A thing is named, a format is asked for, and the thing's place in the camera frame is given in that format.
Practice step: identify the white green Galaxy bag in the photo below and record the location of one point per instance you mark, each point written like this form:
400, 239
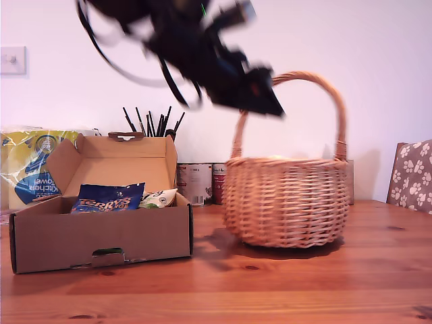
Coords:
160, 199

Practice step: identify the white label tin can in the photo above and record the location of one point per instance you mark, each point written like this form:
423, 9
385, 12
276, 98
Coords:
197, 184

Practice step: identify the brown cardboard box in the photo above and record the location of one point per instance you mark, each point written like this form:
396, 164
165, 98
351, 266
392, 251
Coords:
101, 233

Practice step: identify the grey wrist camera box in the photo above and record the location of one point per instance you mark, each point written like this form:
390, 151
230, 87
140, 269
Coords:
244, 11

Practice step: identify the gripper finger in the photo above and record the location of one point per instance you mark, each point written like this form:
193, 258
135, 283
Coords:
263, 101

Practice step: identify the white wall light switch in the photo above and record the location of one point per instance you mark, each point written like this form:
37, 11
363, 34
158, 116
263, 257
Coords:
13, 60

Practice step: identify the wooden chair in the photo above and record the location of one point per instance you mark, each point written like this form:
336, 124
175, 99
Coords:
394, 175

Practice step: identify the yellow kitchen towel pack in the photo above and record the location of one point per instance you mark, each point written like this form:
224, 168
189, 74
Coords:
23, 168

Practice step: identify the paw print chair cover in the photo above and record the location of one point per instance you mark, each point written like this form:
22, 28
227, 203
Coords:
415, 175

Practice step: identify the red label tin can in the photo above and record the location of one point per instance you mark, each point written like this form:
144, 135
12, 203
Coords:
217, 184

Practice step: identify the black thin stick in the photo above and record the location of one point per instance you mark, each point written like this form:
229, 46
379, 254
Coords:
160, 125
167, 121
129, 119
153, 123
141, 121
180, 121
148, 125

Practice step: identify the blue Terry's chocolate bag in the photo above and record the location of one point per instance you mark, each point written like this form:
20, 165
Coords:
104, 200

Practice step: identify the woven wicker basket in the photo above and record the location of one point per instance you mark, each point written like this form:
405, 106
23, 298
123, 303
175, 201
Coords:
287, 202

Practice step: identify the dark brown brush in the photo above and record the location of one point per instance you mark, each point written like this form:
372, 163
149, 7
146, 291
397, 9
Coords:
172, 135

